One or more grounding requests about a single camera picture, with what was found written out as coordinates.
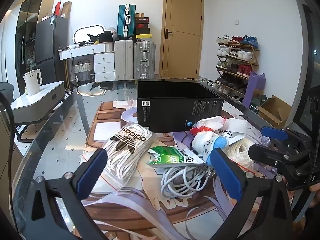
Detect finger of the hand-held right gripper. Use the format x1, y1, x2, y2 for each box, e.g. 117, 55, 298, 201
261, 126, 305, 143
248, 142, 301, 171

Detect tall cardboard box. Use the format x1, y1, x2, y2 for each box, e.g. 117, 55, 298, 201
61, 1, 72, 19

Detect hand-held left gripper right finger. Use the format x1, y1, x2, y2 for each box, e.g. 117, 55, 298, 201
209, 147, 293, 240

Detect bagged white rope bundle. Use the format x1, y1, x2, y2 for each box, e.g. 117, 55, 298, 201
104, 122, 154, 189

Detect black cardboard box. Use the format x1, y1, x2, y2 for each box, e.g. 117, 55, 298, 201
137, 80, 225, 133

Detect red white plastic bag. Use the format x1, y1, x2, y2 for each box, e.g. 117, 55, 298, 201
190, 116, 227, 137

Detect white blue plush keychain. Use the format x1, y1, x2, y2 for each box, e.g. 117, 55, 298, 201
192, 131, 229, 162

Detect green white packet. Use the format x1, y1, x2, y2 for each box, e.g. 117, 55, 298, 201
146, 146, 208, 168

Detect dark green box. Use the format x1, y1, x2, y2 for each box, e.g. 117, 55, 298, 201
251, 95, 267, 108

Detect purple paper bag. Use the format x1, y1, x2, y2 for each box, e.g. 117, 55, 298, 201
243, 71, 265, 109

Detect white tape roll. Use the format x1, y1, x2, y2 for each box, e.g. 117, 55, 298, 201
122, 107, 138, 123

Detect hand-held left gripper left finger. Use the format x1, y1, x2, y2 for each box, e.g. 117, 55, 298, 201
30, 147, 109, 240

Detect grey side cabinet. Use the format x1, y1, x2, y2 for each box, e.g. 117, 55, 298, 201
10, 81, 66, 125

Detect open cardboard box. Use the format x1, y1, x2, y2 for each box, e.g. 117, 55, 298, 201
255, 95, 292, 128

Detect teal suitcase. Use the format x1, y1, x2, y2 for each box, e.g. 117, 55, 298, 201
117, 4, 136, 40

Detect white electric kettle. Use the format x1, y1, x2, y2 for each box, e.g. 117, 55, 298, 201
23, 69, 42, 97

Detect bagged clear tubing coil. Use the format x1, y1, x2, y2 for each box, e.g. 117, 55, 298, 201
226, 139, 260, 170

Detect silver suitcase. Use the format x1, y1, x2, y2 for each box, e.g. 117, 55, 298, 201
133, 41, 156, 80

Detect oval vanity mirror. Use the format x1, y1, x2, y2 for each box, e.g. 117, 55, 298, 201
73, 23, 107, 46

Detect wooden door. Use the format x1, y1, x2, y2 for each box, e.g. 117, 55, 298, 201
160, 0, 204, 78

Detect white printed packet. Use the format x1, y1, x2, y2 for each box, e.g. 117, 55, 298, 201
220, 119, 250, 141

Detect tall black cabinet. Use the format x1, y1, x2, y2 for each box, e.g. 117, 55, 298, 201
15, 0, 57, 80

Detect white suitcase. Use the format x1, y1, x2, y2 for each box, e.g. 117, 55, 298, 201
114, 39, 134, 80

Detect white floor rug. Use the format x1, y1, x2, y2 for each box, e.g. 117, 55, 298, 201
76, 82, 107, 97

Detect wooden shoe rack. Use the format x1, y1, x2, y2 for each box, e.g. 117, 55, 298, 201
215, 36, 260, 102

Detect wicker basket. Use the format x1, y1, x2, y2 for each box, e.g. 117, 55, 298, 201
73, 59, 92, 82

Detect dark grey refrigerator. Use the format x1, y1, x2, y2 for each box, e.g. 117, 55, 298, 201
35, 15, 69, 88

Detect white vanity desk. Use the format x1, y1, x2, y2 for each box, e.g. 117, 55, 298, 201
59, 42, 116, 83

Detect loose white shoes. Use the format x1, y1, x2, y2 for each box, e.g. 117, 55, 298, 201
199, 76, 216, 87

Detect white cable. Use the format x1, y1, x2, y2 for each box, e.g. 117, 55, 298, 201
161, 165, 217, 200

